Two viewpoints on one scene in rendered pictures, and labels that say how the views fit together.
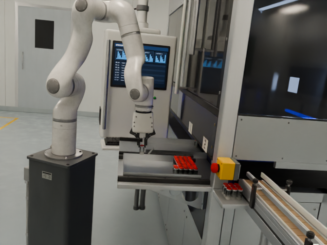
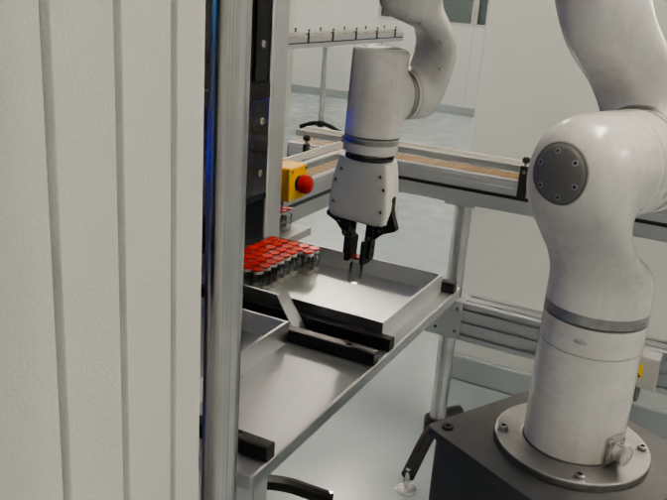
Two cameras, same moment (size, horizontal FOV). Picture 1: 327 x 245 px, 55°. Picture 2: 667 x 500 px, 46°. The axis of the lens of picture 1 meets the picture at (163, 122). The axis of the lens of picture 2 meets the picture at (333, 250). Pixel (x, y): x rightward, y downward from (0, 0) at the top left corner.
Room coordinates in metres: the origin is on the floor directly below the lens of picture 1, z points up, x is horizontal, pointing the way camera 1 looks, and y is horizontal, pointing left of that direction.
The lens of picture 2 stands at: (2.46, 0.73, 1.39)
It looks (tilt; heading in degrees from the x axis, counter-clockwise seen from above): 19 degrees down; 214
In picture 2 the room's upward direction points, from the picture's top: 4 degrees clockwise
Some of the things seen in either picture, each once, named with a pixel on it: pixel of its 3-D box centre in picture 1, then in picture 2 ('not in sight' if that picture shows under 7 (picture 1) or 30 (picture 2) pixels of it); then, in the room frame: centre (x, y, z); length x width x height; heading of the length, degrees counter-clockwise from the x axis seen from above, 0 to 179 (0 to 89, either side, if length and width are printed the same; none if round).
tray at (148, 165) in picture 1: (159, 166); (324, 283); (1.41, 0.00, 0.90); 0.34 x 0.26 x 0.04; 98
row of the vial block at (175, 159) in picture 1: (177, 166); (281, 268); (1.43, -0.09, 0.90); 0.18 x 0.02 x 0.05; 8
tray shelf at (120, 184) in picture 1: (164, 160); (246, 323); (1.59, -0.02, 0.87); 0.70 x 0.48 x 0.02; 8
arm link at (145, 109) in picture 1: (144, 107); (369, 144); (1.46, 0.10, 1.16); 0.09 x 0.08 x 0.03; 96
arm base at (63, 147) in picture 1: (64, 137); (582, 381); (1.57, 0.50, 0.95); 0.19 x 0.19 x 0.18
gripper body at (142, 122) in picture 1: (143, 120); (365, 184); (1.46, 0.10, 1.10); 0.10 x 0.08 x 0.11; 96
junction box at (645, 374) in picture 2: not in sight; (634, 366); (0.47, 0.34, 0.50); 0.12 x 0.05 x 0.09; 98
